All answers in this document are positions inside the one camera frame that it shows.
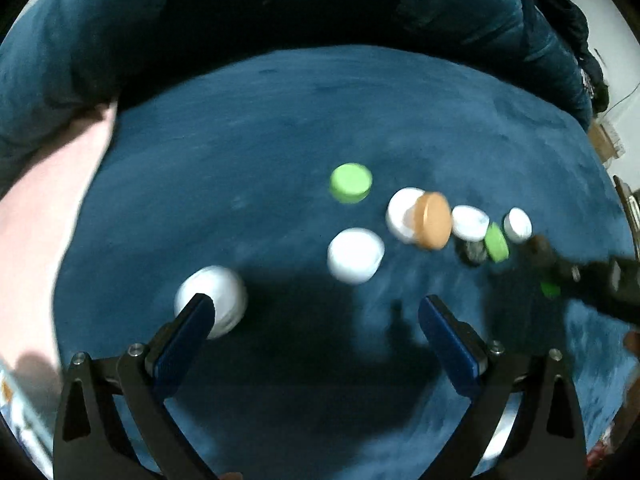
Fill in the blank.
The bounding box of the bunched dark blue quilt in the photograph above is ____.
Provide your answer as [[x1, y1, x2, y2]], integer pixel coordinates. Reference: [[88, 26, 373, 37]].
[[0, 0, 596, 196]]

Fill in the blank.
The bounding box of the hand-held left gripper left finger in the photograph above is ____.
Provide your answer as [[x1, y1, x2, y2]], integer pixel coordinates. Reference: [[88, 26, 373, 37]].
[[52, 292, 221, 480]]

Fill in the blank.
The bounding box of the white jar lid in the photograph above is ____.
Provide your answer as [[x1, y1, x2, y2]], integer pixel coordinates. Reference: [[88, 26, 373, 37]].
[[174, 265, 248, 340]]

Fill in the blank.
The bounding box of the dark cloth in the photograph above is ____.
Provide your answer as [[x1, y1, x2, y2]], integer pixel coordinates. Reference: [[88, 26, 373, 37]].
[[530, 0, 611, 111]]

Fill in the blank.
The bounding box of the brown bottle cap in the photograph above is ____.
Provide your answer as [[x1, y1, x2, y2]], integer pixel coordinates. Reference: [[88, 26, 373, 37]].
[[527, 234, 551, 261]]

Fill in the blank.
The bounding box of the dark grey bottle cap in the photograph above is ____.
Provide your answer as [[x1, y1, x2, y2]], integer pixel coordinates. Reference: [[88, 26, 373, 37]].
[[460, 240, 490, 266]]

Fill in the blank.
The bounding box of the tan plastic lid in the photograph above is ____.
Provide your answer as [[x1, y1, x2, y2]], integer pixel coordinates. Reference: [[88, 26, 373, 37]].
[[411, 191, 453, 251]]

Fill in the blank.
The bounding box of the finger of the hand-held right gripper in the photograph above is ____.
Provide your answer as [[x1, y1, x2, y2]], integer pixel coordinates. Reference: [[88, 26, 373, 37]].
[[530, 240, 619, 311]]

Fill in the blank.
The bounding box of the small white plastic cap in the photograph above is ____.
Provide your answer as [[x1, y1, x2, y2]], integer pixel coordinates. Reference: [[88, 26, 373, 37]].
[[451, 205, 491, 242], [327, 228, 386, 285], [386, 187, 426, 245], [503, 207, 533, 242]]

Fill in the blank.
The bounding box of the cardboard box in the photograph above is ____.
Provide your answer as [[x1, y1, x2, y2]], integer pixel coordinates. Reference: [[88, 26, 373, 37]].
[[587, 122, 626, 163]]

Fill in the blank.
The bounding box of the wooden furniture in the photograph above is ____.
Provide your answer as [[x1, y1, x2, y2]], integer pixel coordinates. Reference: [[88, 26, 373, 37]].
[[612, 175, 640, 256]]

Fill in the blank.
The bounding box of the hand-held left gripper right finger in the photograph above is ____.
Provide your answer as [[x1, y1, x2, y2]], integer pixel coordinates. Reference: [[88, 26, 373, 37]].
[[417, 295, 588, 480]]

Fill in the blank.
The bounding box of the pink bed sheet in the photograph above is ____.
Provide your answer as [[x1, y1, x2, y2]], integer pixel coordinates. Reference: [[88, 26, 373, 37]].
[[0, 102, 118, 391]]

